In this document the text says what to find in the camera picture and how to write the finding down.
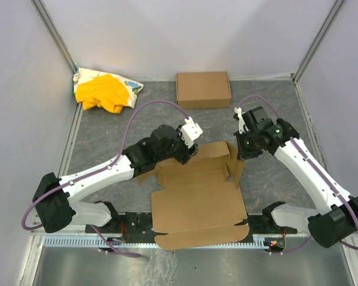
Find cardboard box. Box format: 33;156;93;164
137;141;249;250
176;71;232;110

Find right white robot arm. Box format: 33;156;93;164
233;107;358;250

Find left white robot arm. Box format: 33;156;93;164
32;123;203;234

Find folded cardboard box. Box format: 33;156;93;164
176;71;232;110

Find yellow cloth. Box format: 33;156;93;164
75;74;130;113

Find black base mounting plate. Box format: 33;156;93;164
97;212;298;243

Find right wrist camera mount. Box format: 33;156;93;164
233;107;249;134

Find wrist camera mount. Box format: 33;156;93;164
233;107;249;134
180;116;203;148

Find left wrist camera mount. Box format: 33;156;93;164
180;116;203;148

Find right aluminium corner post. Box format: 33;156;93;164
292;0;346;84

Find aluminium corner post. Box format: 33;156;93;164
292;0;346;84
30;0;78;74

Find slotted cable duct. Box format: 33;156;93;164
44;235;269;250

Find left aluminium corner post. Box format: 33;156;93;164
30;0;78;74

